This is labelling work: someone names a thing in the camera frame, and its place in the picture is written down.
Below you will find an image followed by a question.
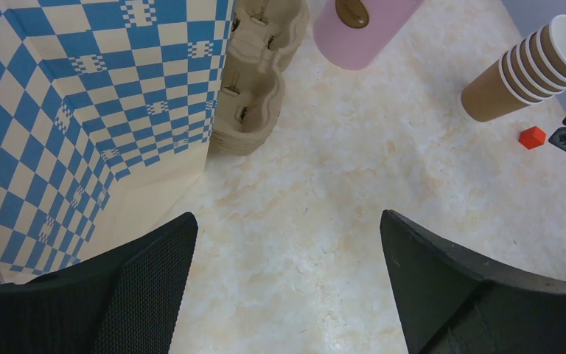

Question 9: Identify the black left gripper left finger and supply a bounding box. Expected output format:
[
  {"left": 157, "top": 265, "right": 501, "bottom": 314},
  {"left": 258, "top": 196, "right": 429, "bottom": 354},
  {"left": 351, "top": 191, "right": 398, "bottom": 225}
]
[{"left": 0, "top": 212, "right": 198, "bottom": 353}]

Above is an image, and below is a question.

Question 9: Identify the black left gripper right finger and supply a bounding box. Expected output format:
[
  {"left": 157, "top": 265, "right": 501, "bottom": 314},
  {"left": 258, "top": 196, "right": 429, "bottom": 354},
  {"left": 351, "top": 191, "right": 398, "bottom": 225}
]
[{"left": 380, "top": 210, "right": 566, "bottom": 353}]

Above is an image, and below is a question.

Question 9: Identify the small red cube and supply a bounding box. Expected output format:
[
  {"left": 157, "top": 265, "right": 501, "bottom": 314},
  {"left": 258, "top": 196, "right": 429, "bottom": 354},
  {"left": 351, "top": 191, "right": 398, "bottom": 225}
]
[{"left": 518, "top": 126, "right": 547, "bottom": 150}]

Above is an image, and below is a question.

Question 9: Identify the stack of brown paper cups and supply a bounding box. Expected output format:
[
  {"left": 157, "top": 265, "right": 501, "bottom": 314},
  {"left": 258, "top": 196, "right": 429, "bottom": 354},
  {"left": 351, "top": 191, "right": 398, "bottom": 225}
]
[{"left": 457, "top": 15, "right": 566, "bottom": 122}]

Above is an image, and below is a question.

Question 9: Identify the blue checkered paper bag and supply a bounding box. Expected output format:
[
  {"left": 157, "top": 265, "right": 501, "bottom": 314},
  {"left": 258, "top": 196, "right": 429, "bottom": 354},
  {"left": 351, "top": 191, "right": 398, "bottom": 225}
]
[{"left": 0, "top": 1, "right": 235, "bottom": 275}]

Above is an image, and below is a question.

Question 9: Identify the pink straw holder cup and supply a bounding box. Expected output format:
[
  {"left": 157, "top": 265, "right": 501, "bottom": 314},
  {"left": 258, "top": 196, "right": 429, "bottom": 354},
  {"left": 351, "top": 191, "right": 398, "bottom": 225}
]
[{"left": 313, "top": 0, "right": 422, "bottom": 70}]

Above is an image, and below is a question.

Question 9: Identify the brown pulp cup carrier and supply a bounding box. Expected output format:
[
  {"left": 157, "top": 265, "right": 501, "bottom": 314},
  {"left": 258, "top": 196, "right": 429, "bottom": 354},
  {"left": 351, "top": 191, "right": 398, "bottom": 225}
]
[{"left": 210, "top": 1, "right": 310, "bottom": 156}]

